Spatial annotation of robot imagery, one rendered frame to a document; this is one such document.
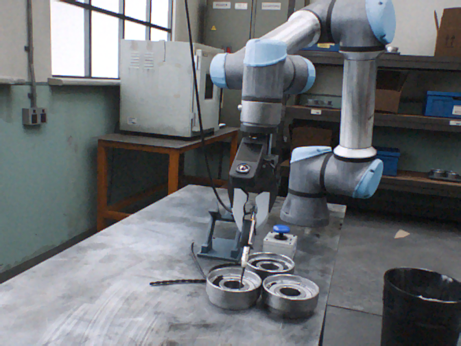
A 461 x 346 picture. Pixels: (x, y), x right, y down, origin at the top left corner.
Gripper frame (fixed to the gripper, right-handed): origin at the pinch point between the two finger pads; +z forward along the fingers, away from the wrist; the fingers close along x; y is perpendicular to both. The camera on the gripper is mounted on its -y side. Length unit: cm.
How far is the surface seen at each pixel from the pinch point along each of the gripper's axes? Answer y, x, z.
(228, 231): 35.3, 12.1, 13.2
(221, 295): -8.7, 2.5, 10.4
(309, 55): 343, 19, -53
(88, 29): 202, 153, -53
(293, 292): -0.5, -9.6, 11.4
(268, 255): 12.7, -2.6, 9.8
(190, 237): 26.0, 20.1, 13.2
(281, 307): -7.6, -8.3, 11.3
